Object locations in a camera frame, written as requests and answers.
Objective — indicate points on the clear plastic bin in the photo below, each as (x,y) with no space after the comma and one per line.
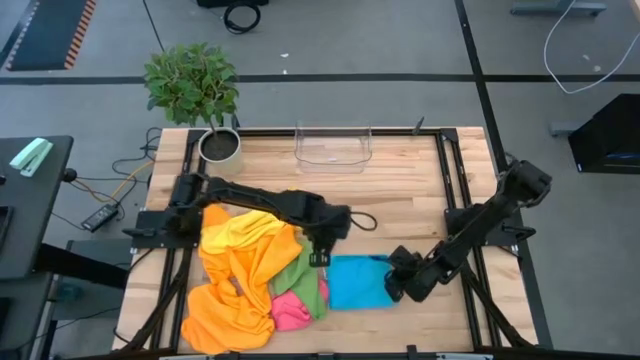
(332,145)

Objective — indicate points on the black slanted frame strut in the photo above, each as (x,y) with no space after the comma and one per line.
(418,127)
(235,122)

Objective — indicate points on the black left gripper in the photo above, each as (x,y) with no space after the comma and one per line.
(330,225)

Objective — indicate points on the blue microfiber towel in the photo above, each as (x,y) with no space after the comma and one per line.
(357,282)

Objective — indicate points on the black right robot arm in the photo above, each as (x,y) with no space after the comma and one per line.
(480,225)

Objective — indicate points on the black orange-edged floor mat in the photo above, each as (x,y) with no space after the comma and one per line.
(45,35)

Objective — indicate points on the green leafy plant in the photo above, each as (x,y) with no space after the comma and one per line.
(192,82)

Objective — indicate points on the black round knob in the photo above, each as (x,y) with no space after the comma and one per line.
(70,175)

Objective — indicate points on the orange microfiber towel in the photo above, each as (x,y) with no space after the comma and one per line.
(220,320)
(215,215)

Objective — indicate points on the black metal table frame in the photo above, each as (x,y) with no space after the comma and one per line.
(270,132)

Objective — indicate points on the grey desk base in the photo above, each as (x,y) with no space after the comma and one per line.
(100,250)

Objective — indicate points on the black cabinet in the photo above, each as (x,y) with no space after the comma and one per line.
(615,130)

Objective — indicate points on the pink microfiber towel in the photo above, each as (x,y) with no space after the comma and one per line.
(290,312)

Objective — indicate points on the black power adapter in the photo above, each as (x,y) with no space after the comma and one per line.
(100,216)

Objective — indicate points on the mint green stapler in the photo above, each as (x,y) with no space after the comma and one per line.
(31,156)

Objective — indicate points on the yellow microfiber towel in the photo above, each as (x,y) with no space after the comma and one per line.
(235,232)

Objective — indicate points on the green microfiber towel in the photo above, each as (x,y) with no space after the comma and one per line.
(302,280)

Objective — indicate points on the grey desk foot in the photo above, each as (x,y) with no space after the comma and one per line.
(562,129)
(550,7)

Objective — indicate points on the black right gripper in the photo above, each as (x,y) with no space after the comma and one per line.
(415,280)

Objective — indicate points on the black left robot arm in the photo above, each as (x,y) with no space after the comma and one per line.
(270,200)

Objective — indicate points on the black desk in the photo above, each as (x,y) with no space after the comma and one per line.
(35,215)

